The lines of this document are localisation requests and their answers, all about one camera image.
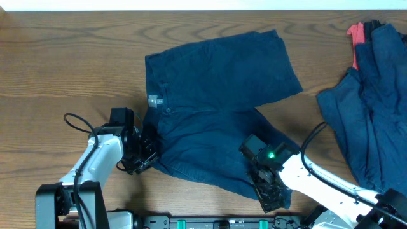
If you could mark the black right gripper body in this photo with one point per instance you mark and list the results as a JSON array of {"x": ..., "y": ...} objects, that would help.
[{"x": 268, "y": 196}]

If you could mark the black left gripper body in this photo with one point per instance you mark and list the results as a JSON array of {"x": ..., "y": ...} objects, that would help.
[{"x": 144, "y": 155}]

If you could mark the navy blue shorts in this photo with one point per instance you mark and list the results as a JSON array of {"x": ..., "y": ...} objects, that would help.
[{"x": 203, "y": 101}]

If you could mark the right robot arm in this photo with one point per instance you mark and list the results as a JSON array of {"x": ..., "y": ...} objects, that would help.
[{"x": 276, "y": 171}]

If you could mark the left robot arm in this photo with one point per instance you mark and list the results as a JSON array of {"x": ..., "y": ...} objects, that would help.
[{"x": 76, "y": 200}]

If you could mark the navy blue clothes pile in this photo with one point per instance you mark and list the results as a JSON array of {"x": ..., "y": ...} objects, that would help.
[{"x": 367, "y": 111}]

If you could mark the red garment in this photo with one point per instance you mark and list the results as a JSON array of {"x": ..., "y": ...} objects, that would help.
[{"x": 356, "y": 32}]

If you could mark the black garment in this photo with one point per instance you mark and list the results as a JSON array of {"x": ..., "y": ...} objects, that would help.
[{"x": 369, "y": 27}]

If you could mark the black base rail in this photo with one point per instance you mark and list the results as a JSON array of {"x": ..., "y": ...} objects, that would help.
[{"x": 274, "y": 222}]

